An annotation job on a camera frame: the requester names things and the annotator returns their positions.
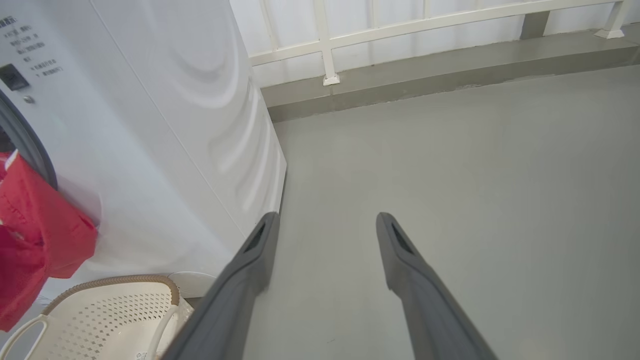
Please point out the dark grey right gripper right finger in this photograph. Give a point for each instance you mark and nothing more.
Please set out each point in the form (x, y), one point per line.
(430, 310)

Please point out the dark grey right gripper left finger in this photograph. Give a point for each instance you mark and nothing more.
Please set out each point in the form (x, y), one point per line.
(230, 300)

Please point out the red and white garment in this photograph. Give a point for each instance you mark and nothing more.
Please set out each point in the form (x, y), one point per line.
(35, 235)

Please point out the cream perforated laundry basket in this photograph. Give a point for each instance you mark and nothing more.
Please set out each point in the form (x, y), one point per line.
(100, 320)

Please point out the white washing machine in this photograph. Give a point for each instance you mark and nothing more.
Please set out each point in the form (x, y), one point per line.
(150, 125)

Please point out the black door latch socket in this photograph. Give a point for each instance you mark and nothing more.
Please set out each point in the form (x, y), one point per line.
(12, 77)

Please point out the round white filter cover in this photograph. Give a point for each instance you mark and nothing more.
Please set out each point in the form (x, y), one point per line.
(192, 283)

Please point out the white metal railing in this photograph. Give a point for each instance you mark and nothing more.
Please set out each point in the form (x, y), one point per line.
(325, 45)

